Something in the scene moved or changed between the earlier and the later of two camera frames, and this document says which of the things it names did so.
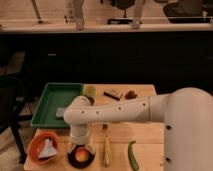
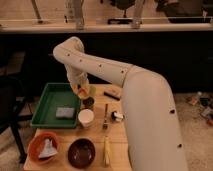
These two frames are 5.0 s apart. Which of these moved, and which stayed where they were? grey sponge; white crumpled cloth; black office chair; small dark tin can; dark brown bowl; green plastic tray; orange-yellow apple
Moved: orange-yellow apple
Stayed: grey sponge; small dark tin can; black office chair; green plastic tray; dark brown bowl; white crumpled cloth
